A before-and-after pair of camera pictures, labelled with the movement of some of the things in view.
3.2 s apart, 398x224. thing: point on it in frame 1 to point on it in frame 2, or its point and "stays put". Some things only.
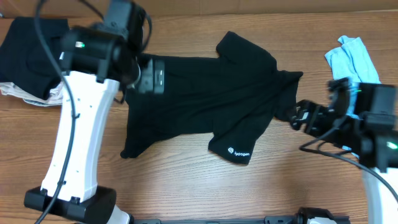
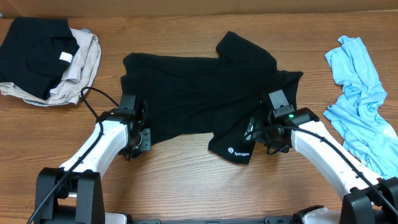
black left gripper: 154,76 to 145,140
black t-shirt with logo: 226,99 stays put
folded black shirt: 25,65 stays put
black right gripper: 313,117 to 252,131
